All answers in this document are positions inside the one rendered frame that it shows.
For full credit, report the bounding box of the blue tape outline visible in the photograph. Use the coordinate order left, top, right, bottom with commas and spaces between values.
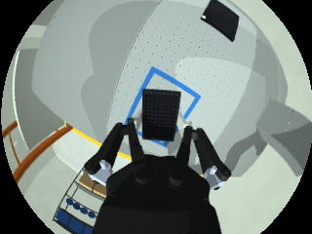
124, 66, 201, 147

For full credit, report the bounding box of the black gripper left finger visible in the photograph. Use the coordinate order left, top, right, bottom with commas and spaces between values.
84, 110, 151, 186

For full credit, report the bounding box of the black well plate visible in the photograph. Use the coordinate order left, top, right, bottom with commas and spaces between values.
142, 89, 181, 141

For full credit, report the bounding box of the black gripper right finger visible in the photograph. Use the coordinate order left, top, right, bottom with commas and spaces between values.
169, 113, 232, 190

